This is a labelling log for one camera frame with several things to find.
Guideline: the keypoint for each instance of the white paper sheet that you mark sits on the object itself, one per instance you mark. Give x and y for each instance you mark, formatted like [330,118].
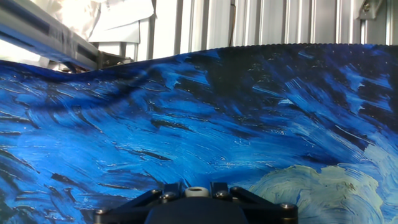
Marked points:
[124,18]

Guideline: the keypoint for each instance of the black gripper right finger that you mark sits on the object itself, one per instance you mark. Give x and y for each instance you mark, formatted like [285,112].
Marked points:
[270,214]

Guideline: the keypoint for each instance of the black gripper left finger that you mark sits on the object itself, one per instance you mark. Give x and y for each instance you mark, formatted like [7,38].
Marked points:
[124,216]

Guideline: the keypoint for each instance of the crumpled clear plastic bag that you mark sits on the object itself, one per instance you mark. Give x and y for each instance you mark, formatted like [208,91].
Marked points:
[71,15]

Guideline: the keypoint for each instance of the wheatfield painting print cloth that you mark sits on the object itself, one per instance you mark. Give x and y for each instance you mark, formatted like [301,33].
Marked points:
[186,124]

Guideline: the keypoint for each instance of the aluminium frame bar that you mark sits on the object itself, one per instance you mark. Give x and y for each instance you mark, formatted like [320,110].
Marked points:
[46,37]

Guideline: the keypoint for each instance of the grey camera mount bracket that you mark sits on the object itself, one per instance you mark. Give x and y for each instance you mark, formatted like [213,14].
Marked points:
[368,7]

